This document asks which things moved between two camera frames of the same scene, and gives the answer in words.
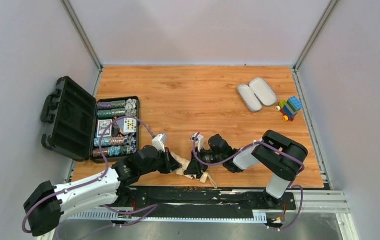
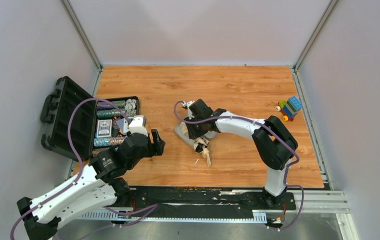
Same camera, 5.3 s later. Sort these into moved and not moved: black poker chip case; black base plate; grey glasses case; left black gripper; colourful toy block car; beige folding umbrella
Moved: beige folding umbrella; left black gripper; grey glasses case
Not moved: colourful toy block car; black poker chip case; black base plate
